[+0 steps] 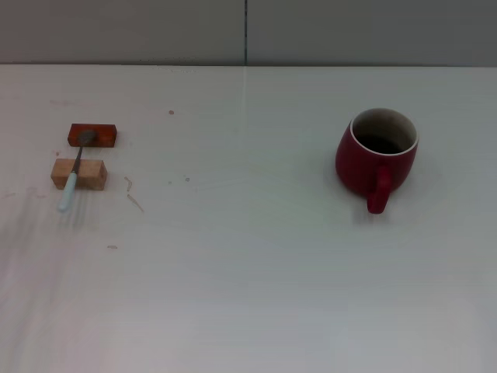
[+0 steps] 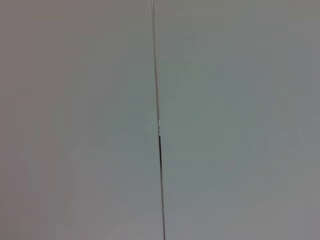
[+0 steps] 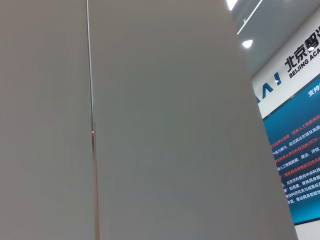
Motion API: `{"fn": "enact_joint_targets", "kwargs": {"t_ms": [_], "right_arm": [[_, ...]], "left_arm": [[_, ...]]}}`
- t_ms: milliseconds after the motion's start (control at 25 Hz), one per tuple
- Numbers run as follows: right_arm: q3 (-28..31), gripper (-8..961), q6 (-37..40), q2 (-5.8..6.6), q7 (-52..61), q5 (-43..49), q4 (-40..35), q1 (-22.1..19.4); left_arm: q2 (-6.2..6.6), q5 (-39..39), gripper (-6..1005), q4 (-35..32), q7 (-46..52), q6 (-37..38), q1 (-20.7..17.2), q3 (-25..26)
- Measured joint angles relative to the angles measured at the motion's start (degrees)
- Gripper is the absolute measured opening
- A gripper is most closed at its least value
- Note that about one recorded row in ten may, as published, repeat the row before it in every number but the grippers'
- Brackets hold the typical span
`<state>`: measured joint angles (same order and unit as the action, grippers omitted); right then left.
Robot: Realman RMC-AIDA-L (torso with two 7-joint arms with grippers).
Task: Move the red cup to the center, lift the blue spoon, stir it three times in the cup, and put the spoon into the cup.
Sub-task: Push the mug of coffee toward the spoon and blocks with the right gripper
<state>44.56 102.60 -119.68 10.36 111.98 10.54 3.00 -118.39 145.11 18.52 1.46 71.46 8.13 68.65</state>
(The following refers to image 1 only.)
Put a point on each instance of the red-brown wooden block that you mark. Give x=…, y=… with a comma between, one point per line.
x=105, y=136

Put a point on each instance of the red ceramic cup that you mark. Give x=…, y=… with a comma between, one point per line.
x=355, y=167

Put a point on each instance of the light wooden block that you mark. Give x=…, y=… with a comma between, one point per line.
x=91, y=175

